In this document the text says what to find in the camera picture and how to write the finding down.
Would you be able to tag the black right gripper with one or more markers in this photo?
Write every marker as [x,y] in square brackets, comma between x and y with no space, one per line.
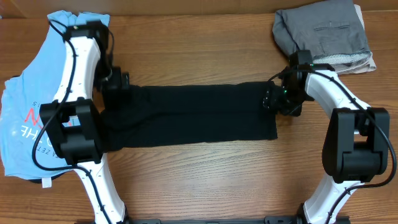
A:
[271,97]

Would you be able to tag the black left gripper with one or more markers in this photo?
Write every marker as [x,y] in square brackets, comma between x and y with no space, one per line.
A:
[120,79]

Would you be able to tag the black t-shirt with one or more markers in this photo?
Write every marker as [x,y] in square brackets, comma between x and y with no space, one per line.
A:
[172,115]

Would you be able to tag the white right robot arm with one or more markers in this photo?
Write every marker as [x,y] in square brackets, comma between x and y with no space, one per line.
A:
[357,152]

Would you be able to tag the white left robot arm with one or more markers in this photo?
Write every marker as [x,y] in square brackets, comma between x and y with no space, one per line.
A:
[73,123]

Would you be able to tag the folded grey trousers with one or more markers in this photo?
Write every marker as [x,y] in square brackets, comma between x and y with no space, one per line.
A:
[330,30]

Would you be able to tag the light blue printed t-shirt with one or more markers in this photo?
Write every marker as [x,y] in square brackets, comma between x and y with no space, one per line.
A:
[23,153]

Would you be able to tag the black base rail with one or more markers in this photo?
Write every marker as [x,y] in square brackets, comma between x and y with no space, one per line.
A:
[217,221]

